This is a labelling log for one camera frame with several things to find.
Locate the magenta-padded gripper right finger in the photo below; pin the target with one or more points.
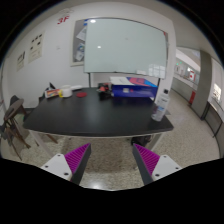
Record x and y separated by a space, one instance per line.
164 166

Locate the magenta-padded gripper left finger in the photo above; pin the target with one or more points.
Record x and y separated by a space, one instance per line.
58 165

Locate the clear plastic water bottle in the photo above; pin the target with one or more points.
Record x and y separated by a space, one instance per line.
160 106

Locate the wooden chair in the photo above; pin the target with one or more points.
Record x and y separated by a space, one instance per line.
15 110

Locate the red corridor cabinet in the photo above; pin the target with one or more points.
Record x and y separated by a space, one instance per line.
192 97

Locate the flat round red coaster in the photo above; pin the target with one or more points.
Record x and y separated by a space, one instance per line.
81 94

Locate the black pointed hat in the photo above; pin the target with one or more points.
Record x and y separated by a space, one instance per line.
52 86

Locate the blue cardboard box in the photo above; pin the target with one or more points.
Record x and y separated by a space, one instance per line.
133 90

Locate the black and red tool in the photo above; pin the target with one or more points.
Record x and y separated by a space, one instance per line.
104 90

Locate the whiteboard on stand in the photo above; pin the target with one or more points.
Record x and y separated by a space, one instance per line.
123 46

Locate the grey notice board with papers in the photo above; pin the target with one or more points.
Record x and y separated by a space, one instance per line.
77 40

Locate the small white wall poster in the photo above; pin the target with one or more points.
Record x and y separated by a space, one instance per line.
21 60

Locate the large white wall poster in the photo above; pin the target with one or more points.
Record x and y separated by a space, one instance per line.
36 48

